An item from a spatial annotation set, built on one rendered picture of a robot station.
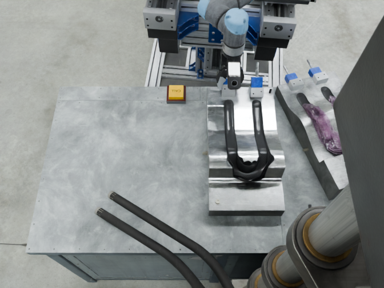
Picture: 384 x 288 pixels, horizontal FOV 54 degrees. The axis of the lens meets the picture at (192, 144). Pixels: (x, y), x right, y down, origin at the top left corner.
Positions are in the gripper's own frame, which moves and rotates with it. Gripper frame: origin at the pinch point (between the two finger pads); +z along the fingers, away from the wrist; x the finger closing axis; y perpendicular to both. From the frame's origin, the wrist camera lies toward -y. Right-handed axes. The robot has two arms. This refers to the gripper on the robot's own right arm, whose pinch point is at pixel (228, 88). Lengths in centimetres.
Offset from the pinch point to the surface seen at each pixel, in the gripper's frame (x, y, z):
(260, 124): -11.9, -14.6, 2.5
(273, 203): -13.9, -45.2, 4.5
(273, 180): -14.7, -36.8, 4.2
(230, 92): -0.5, -2.3, -0.7
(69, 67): 102, 87, 90
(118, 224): 39, -52, 6
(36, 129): 115, 35, 90
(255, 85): -10.3, -0.2, -2.7
